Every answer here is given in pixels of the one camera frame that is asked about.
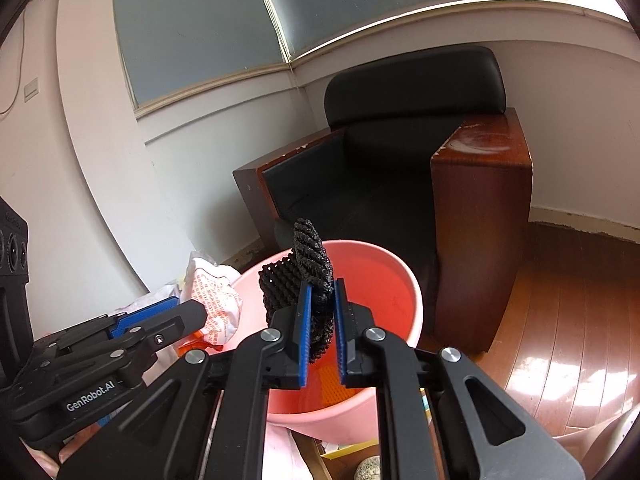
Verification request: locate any yellow printed box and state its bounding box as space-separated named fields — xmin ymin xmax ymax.
xmin=320 ymin=437 xmax=382 ymax=462

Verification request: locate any black foam net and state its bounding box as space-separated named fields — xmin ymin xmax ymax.
xmin=258 ymin=217 xmax=335 ymax=365

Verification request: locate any window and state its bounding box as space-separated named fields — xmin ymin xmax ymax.
xmin=111 ymin=0 xmax=571 ymax=111

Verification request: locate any black armchair with wooden sides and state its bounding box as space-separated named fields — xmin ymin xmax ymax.
xmin=232 ymin=45 xmax=535 ymax=356

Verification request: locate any thin wall cable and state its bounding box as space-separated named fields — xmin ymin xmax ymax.
xmin=0 ymin=12 xmax=27 ymax=116

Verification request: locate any pink plastic bucket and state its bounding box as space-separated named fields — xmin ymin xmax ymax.
xmin=220 ymin=240 xmax=425 ymax=443

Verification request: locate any pink floral tablecloth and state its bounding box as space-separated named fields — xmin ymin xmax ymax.
xmin=25 ymin=280 xmax=326 ymax=480

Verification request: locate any grey stone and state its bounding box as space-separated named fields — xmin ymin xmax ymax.
xmin=354 ymin=455 xmax=383 ymax=480

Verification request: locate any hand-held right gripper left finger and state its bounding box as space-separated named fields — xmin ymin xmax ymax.
xmin=57 ymin=282 xmax=313 ymax=480

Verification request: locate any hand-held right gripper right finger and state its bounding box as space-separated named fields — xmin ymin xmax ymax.
xmin=334 ymin=279 xmax=586 ymax=480

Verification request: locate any red foam net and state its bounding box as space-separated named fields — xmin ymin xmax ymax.
xmin=317 ymin=362 xmax=346 ymax=403

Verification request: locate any white red-printed bag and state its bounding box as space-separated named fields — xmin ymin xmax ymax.
xmin=181 ymin=250 xmax=243 ymax=353

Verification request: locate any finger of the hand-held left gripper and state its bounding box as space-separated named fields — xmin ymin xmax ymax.
xmin=47 ymin=296 xmax=181 ymax=341
xmin=30 ymin=301 xmax=208 ymax=386

